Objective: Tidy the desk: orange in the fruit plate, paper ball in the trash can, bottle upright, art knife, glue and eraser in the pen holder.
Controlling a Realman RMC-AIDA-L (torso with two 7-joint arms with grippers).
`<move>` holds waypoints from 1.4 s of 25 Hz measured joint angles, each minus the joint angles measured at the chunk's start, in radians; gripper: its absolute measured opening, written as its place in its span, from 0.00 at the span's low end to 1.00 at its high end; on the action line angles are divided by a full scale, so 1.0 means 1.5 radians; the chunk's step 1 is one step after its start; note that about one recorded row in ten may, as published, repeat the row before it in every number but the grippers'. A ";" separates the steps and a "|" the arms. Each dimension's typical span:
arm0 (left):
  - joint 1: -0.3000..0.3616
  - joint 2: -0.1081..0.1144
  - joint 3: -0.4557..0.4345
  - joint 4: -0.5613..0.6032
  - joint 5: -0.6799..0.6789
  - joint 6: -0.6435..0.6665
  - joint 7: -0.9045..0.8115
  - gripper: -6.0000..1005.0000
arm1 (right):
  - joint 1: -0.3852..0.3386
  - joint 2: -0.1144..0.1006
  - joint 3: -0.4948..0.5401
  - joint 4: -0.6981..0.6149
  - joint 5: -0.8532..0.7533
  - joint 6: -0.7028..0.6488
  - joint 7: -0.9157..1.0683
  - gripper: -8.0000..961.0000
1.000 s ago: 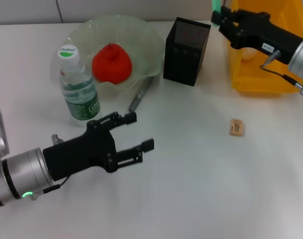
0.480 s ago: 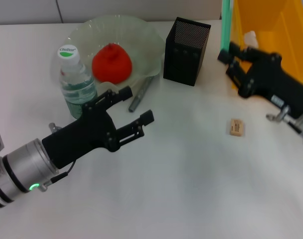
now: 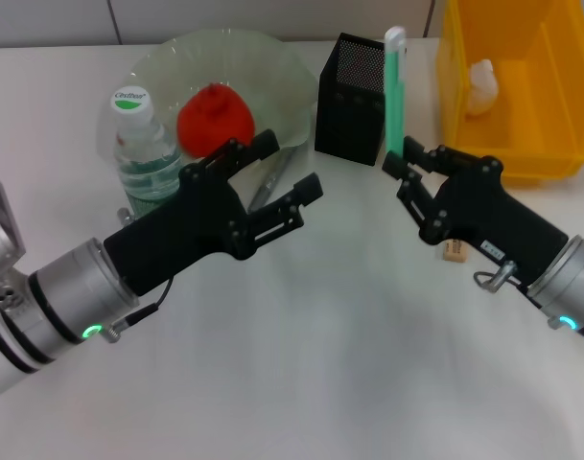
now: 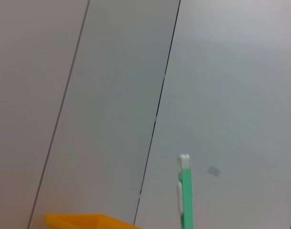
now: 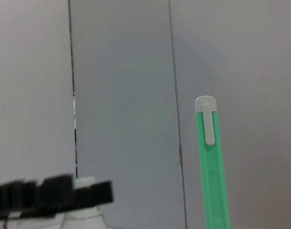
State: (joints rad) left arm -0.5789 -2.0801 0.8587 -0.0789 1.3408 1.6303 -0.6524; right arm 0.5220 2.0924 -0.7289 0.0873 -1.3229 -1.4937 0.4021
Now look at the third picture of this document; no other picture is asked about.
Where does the clear green-label water bottle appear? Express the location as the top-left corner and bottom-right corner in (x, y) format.
(109, 84), (185, 219)

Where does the red-orange knitted orange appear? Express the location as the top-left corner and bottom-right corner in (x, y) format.
(176, 81), (255, 159)

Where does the green glass fruit bowl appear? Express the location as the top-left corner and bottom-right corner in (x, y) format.
(130, 27), (321, 169)

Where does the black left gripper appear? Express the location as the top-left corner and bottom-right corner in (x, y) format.
(103, 128), (326, 296)

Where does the grey right wrist cable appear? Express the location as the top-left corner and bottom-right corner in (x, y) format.
(472, 267), (499, 292)

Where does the yellow plastic bin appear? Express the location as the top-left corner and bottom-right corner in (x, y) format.
(437, 0), (584, 186)

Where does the white paper ball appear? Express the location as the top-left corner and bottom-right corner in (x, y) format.
(466, 59), (502, 116)

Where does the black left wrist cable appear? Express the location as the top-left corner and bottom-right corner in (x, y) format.
(102, 277), (175, 344)

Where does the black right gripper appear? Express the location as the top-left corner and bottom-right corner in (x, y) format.
(381, 135), (569, 288)

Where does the black mesh pen holder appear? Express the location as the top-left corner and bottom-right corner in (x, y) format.
(314, 32), (388, 168)

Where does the metal right wrist plug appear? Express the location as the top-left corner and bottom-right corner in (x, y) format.
(492, 261), (519, 293)

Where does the dark grey marker pen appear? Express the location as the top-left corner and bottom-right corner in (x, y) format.
(246, 146), (300, 212)

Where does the tan eraser block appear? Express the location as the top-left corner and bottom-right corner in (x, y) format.
(440, 239), (471, 264)

